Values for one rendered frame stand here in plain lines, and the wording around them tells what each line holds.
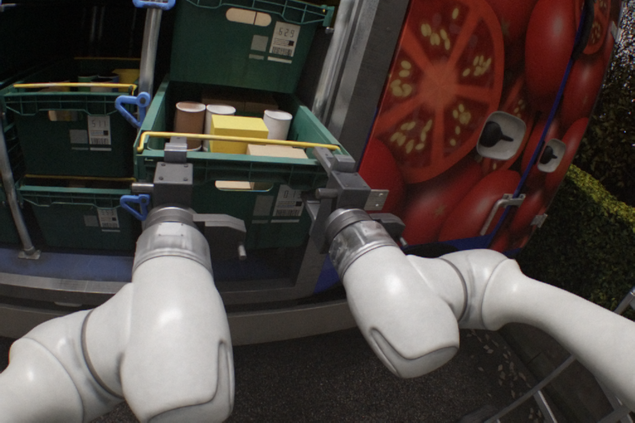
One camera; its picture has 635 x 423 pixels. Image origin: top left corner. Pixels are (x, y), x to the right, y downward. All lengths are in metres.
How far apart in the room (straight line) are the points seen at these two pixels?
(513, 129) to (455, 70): 0.47
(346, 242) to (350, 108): 0.38
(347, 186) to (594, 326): 0.35
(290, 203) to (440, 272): 0.35
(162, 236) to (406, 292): 0.26
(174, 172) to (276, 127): 0.45
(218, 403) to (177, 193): 0.24
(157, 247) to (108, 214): 0.66
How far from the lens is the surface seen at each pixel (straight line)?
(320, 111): 0.82
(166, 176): 0.38
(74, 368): 0.32
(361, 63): 0.68
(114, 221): 0.98
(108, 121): 0.83
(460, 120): 0.92
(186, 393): 0.24
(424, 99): 0.80
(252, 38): 0.77
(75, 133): 0.87
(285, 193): 0.60
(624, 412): 1.14
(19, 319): 1.28
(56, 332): 0.34
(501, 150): 1.22
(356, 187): 0.44
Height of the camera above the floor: 1.37
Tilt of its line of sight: 27 degrees down
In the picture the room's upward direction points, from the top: 16 degrees clockwise
